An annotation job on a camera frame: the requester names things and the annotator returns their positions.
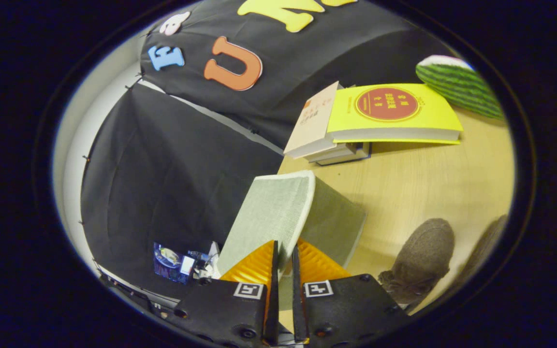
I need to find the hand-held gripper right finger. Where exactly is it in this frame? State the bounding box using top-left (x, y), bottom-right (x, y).
top-left (291, 238), bottom-right (409, 348)

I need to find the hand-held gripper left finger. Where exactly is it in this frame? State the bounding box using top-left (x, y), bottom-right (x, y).
top-left (162, 240), bottom-right (280, 348)

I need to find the grey-green fabric storage box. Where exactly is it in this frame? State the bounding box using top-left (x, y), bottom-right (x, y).
top-left (217, 170), bottom-right (367, 310)

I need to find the brown fuzzy shoe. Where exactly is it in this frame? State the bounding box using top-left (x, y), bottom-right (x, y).
top-left (457, 214), bottom-right (509, 286)
top-left (378, 218), bottom-right (455, 306)

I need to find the blue printed packet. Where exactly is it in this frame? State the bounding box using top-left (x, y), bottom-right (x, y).
top-left (153, 242), bottom-right (197, 284)

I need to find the white book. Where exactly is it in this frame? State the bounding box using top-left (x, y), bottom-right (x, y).
top-left (304, 143), bottom-right (359, 163)

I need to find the beige book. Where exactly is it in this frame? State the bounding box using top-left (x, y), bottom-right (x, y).
top-left (283, 81), bottom-right (344, 159)

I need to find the yellow book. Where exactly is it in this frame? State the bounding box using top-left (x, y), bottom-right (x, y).
top-left (327, 83), bottom-right (464, 145)

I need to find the watermelon plush toy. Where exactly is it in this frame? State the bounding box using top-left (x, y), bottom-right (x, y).
top-left (415, 55), bottom-right (505, 120)

